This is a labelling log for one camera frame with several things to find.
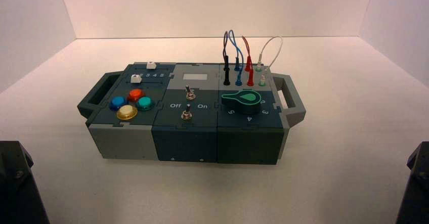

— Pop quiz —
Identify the teal round push button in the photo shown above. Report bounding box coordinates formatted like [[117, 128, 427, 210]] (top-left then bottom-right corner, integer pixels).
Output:
[[135, 96, 155, 112]]

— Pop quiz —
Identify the dark green rotary knob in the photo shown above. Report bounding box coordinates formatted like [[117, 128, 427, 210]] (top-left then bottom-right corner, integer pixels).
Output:
[[221, 89, 263, 115]]

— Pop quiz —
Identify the black jumper cable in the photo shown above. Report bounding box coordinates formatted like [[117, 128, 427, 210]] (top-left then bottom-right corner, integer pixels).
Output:
[[222, 30, 232, 86]]

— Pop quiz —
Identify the modular grey-teal control panel box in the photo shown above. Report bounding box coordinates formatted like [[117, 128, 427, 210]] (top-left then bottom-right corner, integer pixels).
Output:
[[77, 61, 307, 165]]

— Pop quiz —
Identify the red jumper cable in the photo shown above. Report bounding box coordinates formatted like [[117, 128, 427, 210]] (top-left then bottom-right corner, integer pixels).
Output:
[[241, 35, 254, 87]]

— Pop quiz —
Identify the white jumper cable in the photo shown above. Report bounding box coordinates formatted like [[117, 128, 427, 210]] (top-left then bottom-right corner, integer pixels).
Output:
[[256, 35, 284, 87]]

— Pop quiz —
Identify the blue jumper cable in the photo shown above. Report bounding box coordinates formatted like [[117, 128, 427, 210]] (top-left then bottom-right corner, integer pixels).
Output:
[[228, 29, 245, 86]]

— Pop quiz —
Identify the small grey display screen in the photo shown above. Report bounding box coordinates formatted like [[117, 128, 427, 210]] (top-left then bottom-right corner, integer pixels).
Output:
[[182, 73, 209, 81]]

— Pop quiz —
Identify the red round push button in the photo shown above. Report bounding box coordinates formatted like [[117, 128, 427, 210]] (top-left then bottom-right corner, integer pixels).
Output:
[[126, 88, 146, 103]]

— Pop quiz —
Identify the yellow round push button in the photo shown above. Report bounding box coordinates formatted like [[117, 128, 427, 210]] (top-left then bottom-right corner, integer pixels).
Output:
[[116, 104, 139, 121]]

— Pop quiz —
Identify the blue round push button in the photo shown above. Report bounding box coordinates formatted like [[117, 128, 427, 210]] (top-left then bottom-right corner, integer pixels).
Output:
[[109, 96, 128, 112]]

